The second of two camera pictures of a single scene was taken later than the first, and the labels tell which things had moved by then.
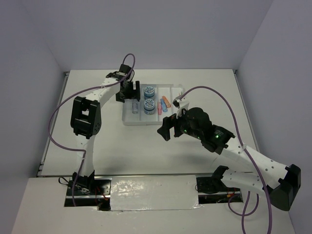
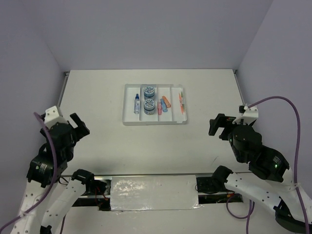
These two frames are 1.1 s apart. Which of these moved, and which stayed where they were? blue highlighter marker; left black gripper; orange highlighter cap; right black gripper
Moved: left black gripper; right black gripper
Stayed: blue highlighter marker; orange highlighter cap
